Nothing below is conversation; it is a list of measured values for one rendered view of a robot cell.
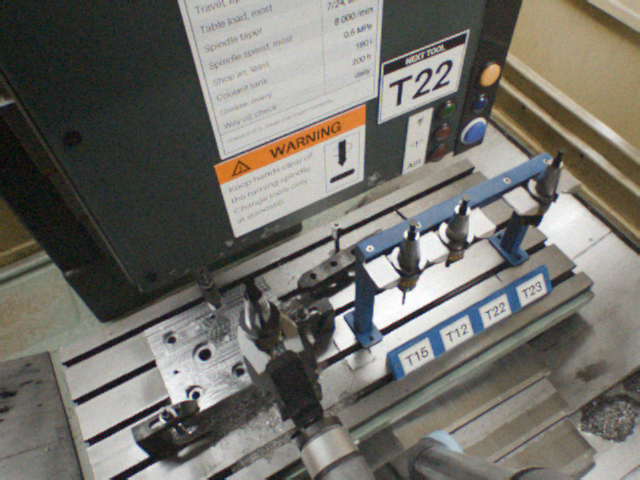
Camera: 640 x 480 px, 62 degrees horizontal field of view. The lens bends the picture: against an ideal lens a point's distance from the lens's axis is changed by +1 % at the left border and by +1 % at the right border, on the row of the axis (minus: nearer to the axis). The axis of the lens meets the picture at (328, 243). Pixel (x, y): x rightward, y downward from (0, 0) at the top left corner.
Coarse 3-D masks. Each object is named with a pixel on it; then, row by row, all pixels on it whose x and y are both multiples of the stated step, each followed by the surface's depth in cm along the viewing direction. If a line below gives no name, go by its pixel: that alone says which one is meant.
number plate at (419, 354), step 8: (416, 344) 116; (424, 344) 117; (408, 352) 116; (416, 352) 117; (424, 352) 117; (432, 352) 118; (400, 360) 115; (408, 360) 116; (416, 360) 117; (424, 360) 118; (408, 368) 116
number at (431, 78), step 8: (448, 56) 51; (456, 56) 52; (424, 64) 50; (432, 64) 51; (440, 64) 52; (448, 64) 52; (456, 64) 53; (416, 72) 51; (424, 72) 51; (432, 72) 52; (440, 72) 52; (448, 72) 53; (416, 80) 51; (424, 80) 52; (432, 80) 53; (440, 80) 53; (448, 80) 54; (416, 88) 52; (424, 88) 53; (432, 88) 54; (440, 88) 54; (448, 88) 55; (416, 96) 53; (424, 96) 54
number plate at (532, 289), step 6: (540, 276) 126; (528, 282) 125; (534, 282) 125; (540, 282) 126; (516, 288) 124; (522, 288) 124; (528, 288) 125; (534, 288) 126; (540, 288) 126; (522, 294) 125; (528, 294) 125; (534, 294) 126; (540, 294) 127; (522, 300) 125; (528, 300) 126
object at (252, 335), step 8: (272, 304) 82; (240, 320) 81; (280, 320) 81; (248, 328) 80; (272, 328) 80; (280, 328) 82; (248, 336) 80; (256, 336) 79; (264, 336) 81; (272, 336) 81
